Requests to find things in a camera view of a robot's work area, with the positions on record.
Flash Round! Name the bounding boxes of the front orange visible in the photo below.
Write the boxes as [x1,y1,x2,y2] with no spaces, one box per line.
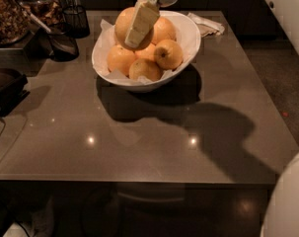
[129,58,162,81]

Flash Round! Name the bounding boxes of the small glass snack jar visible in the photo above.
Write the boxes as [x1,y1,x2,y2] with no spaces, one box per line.
[18,0,64,26]

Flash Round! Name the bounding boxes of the white paper bowl liner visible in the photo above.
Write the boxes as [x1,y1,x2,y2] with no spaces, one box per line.
[93,19,187,85]

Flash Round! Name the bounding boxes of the large glass snack jar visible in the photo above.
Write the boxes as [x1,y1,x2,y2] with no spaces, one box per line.
[0,0,29,46]

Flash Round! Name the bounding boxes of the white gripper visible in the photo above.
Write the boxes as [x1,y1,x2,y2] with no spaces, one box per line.
[124,0,178,48]

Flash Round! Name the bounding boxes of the folded white napkin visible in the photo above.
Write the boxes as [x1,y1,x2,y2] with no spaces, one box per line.
[187,12,225,38]

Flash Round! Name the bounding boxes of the back right orange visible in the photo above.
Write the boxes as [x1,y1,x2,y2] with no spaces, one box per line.
[151,17,177,44]

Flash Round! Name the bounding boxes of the back left orange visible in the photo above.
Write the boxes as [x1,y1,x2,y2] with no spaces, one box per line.
[135,43,156,61]

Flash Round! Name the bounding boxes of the large top orange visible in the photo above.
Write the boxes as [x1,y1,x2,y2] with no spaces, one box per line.
[114,7,153,50]

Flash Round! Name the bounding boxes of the white ceramic bowl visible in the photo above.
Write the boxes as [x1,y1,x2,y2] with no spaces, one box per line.
[91,10,202,94]

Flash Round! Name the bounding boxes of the black mesh pen cup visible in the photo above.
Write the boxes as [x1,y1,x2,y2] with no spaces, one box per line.
[63,5,90,39]

